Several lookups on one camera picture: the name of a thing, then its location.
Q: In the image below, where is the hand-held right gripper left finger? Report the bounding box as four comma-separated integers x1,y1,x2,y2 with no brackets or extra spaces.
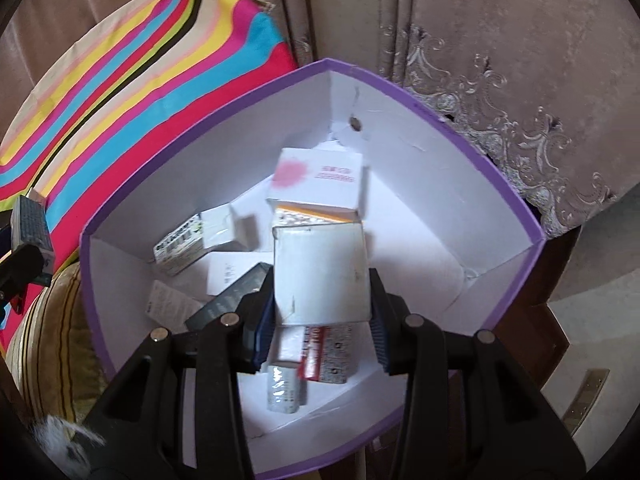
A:
82,266,276,480

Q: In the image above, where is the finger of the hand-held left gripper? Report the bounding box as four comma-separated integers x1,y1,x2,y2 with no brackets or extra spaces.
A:
11,194,54,252
0,245,46,306

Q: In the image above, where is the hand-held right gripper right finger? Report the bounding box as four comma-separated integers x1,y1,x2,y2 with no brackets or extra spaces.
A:
370,267,586,480

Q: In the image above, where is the black box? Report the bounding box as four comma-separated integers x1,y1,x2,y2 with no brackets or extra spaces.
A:
185,262,275,334

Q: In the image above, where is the small white cube box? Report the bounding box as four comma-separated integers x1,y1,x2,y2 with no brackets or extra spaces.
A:
272,222,374,327

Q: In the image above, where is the white printed box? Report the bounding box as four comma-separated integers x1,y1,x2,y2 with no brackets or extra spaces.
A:
152,203,259,277

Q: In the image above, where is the white box with orange edge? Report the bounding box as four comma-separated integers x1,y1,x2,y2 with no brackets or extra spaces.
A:
272,204,362,229

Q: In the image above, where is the purple cardboard storage box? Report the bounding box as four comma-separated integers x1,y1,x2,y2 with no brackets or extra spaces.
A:
80,58,546,478

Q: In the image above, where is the red and white box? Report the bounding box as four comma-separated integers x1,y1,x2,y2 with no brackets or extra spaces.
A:
297,324,362,385

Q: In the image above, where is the white box with pink spot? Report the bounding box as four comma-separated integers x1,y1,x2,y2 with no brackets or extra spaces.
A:
265,147,370,214

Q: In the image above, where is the dark wooden furniture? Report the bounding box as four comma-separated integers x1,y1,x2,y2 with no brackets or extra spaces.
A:
492,227,583,366

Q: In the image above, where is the rainbow striped cloth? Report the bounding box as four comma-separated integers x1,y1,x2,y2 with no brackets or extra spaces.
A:
0,0,301,353

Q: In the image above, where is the grey fur cuff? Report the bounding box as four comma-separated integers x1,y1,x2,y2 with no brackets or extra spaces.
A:
34,414,107,456

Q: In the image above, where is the brass floor strip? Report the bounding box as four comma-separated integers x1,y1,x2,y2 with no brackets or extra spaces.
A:
559,367,612,424

